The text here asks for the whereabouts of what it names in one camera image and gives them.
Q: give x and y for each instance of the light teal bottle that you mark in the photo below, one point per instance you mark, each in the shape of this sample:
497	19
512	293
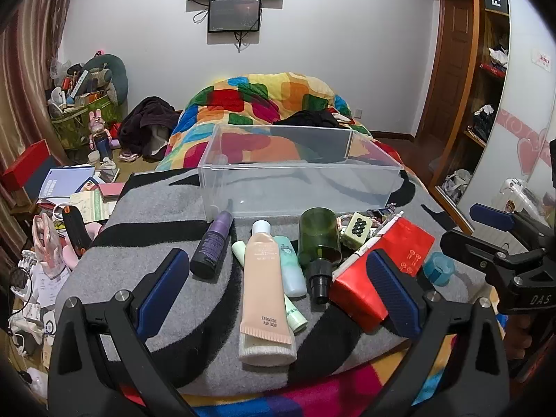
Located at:
291	269

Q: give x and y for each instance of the peach cosmetic tube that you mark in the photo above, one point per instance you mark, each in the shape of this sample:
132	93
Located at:
263	295

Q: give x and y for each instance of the blue book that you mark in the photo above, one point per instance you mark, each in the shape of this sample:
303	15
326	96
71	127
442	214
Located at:
61	182

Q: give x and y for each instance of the wooden door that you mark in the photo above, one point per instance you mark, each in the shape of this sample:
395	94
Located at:
451	61

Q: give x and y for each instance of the grey neck pillow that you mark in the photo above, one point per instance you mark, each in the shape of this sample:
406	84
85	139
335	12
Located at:
115	67

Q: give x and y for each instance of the pink bunny toy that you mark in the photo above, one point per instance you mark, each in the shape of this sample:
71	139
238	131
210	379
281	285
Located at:
97	128

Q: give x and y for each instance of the red box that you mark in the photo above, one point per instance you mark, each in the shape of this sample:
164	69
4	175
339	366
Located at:
26	165

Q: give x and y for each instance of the pink box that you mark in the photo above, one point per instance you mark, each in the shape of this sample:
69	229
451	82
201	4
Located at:
112	190

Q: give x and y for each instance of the white appliance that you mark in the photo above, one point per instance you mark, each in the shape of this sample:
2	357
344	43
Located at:
517	191

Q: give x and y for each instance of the colourful fleece blanket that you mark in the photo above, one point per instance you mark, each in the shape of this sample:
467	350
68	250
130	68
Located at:
304	395

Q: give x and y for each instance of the dark purple cloth pile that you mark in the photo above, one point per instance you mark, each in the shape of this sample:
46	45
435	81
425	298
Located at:
147	121

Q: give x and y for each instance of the black clothes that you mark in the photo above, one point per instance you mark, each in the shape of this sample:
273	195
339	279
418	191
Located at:
315	118

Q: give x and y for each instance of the black orange tool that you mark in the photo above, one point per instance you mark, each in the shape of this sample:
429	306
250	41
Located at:
76	230

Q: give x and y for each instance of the pale green book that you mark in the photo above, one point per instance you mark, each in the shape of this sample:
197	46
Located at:
91	206

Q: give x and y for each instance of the green basket with clutter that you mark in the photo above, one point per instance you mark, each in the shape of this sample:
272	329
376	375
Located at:
69	128

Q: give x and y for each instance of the pink bag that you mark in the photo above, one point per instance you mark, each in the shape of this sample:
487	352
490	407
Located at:
45	243

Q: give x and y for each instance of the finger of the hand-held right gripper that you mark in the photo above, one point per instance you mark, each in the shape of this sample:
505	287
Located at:
471	247
491	217

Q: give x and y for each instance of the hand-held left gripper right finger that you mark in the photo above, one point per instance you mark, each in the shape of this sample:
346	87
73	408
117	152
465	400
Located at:
391	295

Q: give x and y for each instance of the green bottle with black cap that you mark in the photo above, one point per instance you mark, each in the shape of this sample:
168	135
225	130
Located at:
319	236

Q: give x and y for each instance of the purple bottle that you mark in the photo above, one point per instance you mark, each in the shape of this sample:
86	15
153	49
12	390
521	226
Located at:
210	243

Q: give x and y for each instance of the striped curtain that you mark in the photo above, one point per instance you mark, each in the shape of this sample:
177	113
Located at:
26	74

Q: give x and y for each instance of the white wardrobe door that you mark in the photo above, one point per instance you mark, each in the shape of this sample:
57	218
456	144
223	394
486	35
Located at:
525	95

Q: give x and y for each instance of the green white dotted tile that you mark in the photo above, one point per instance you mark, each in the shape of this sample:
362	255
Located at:
357	230

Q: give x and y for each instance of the grey black striped blanket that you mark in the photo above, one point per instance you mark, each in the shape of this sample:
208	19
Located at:
130	208

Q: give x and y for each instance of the colourful patchwork quilt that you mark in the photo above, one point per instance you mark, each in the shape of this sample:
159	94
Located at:
260	91

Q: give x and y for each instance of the clear plastic bin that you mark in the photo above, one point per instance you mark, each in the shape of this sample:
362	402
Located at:
299	182

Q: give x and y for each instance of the pale green tube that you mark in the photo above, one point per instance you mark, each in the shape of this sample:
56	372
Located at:
297	319

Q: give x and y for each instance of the wooden shelf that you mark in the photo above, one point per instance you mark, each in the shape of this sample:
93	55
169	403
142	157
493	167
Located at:
478	95

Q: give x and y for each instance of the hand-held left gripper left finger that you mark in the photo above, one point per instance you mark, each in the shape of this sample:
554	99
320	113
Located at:
160	289

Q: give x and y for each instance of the red foil packet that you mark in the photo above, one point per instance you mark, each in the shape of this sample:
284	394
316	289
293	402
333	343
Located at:
404	239

